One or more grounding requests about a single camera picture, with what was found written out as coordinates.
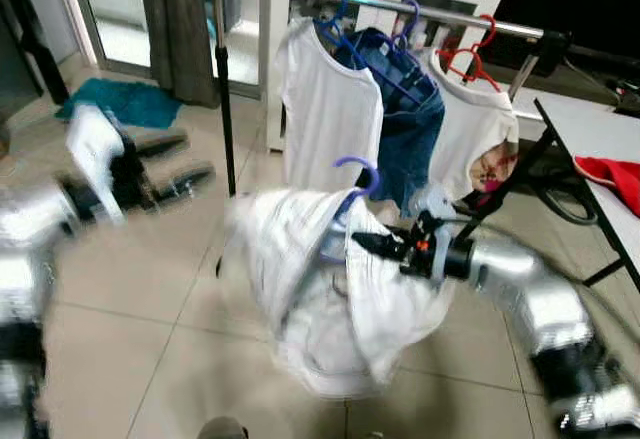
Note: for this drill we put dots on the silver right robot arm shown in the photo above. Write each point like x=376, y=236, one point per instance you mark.
x=520, y=279

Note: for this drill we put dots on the grey robot left foot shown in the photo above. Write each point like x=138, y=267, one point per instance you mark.
x=222, y=429

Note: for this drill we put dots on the blue denim jeans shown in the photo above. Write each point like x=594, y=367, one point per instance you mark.
x=415, y=149

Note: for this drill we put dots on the red garment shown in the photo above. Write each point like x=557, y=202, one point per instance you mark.
x=615, y=179

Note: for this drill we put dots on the teal floor mat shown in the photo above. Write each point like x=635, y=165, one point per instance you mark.
x=135, y=104

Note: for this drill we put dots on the purple plastic hanger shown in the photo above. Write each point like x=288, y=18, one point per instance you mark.
x=413, y=29
x=357, y=160

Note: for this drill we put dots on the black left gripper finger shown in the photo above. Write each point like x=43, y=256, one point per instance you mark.
x=162, y=146
x=182, y=181

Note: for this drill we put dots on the dark grey curtain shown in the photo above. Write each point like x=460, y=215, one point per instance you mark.
x=170, y=29

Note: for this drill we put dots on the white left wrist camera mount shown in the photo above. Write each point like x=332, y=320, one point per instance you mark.
x=95, y=149

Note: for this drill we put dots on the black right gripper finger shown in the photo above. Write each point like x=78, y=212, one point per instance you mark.
x=380, y=241
x=393, y=255

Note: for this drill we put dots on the glass sliding door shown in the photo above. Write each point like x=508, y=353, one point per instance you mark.
x=115, y=9

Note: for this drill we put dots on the white table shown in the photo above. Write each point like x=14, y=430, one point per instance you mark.
x=590, y=129

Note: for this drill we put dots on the blue plastic hanger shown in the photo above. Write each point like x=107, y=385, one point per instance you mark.
x=340, y=27

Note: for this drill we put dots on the cream printed shirt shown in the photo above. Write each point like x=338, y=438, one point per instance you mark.
x=475, y=124

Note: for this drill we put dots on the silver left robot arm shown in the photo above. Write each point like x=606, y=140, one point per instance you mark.
x=25, y=229

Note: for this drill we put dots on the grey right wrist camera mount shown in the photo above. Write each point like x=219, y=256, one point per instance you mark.
x=430, y=204

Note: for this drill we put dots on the red plastic hanger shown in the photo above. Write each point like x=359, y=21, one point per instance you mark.
x=492, y=34

